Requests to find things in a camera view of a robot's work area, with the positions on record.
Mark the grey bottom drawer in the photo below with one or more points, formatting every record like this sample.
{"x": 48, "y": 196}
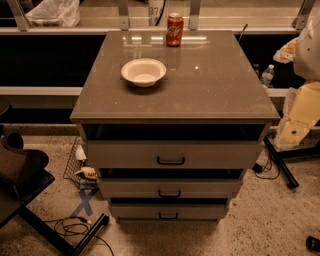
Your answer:
{"x": 169, "y": 212}

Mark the grey drawer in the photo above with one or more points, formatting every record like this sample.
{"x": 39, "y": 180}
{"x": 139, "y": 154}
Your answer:
{"x": 165, "y": 154}
{"x": 169, "y": 188}
{"x": 169, "y": 212}

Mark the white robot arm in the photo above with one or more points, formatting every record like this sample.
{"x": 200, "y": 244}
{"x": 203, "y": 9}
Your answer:
{"x": 301, "y": 109}

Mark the grey drawer cabinet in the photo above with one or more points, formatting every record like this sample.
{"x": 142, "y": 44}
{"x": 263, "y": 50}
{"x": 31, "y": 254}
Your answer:
{"x": 210, "y": 93}

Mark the grey top drawer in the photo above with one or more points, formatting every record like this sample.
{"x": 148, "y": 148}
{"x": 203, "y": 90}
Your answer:
{"x": 165, "y": 154}

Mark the grey middle drawer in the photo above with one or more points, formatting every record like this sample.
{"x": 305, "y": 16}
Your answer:
{"x": 169, "y": 188}

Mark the white paper bowl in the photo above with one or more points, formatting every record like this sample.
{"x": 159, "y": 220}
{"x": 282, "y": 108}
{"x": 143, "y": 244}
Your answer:
{"x": 143, "y": 72}

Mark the small snack bag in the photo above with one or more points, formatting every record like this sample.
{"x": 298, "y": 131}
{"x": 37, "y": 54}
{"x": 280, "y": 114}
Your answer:
{"x": 88, "y": 178}

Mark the orange soda can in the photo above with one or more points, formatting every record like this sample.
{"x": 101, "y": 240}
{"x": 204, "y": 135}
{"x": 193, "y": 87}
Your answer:
{"x": 175, "y": 24}

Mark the clear water bottle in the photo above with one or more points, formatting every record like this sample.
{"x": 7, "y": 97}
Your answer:
{"x": 267, "y": 76}

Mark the white numbered container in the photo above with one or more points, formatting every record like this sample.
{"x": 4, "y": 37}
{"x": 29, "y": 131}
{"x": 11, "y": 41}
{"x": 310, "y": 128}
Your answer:
{"x": 156, "y": 10}

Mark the black table leg right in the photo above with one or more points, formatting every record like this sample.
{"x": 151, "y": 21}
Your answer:
{"x": 279, "y": 159}

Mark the black table leg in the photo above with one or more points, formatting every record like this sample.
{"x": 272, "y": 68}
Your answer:
{"x": 56, "y": 239}
{"x": 279, "y": 159}

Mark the black table leg left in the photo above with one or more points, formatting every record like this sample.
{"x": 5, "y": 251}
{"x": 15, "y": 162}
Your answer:
{"x": 56, "y": 239}

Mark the white plastic bag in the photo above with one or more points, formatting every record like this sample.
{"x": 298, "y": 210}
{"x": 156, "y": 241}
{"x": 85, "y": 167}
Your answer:
{"x": 62, "y": 13}

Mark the wire mesh basket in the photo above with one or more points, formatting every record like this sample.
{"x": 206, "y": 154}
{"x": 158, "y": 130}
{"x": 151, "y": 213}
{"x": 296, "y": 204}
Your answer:
{"x": 74, "y": 163}

